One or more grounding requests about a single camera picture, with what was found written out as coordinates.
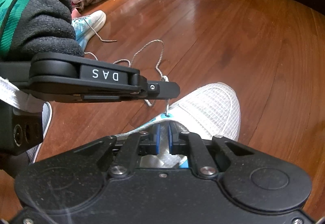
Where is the left hand black glove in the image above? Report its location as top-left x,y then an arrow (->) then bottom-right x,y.
1,0 -> 84,62

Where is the white blue sneaker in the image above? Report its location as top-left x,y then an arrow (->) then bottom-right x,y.
72,10 -> 106,51
117,83 -> 241,168

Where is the grey white shoelace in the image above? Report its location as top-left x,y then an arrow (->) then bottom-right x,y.
114,39 -> 169,82

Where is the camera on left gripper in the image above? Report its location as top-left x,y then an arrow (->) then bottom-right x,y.
0,102 -> 43,156

